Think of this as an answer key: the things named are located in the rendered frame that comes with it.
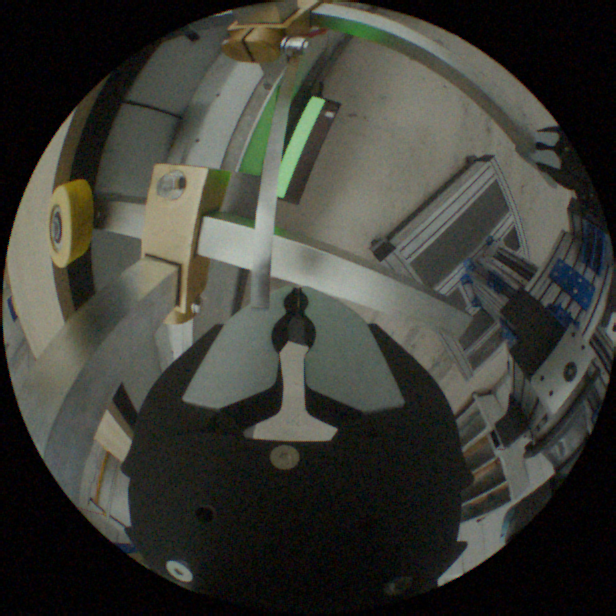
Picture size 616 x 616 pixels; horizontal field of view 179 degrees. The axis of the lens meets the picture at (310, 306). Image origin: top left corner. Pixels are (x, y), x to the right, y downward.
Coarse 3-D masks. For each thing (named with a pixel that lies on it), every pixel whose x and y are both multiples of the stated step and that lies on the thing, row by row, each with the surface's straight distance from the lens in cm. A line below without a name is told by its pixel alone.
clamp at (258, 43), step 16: (304, 0) 25; (320, 0) 25; (288, 16) 21; (304, 16) 23; (240, 32) 21; (256, 32) 20; (272, 32) 20; (288, 32) 20; (304, 32) 25; (224, 48) 21; (240, 48) 21; (256, 48) 20; (272, 48) 20
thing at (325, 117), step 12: (324, 108) 32; (336, 108) 33; (324, 120) 32; (312, 132) 31; (324, 132) 31; (312, 144) 30; (312, 156) 30; (300, 168) 30; (300, 180) 30; (288, 192) 30; (300, 192) 30
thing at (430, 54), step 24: (192, 24) 30; (216, 24) 29; (312, 24) 25; (336, 24) 24; (360, 24) 23; (384, 24) 24; (408, 48) 24; (432, 48) 24; (456, 72) 24; (480, 96) 26; (504, 120) 28; (528, 144) 29
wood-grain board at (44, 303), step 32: (96, 96) 30; (64, 128) 30; (64, 160) 28; (32, 192) 40; (32, 224) 38; (32, 256) 40; (32, 288) 47; (64, 288) 32; (32, 320) 65; (64, 320) 33; (128, 448) 84
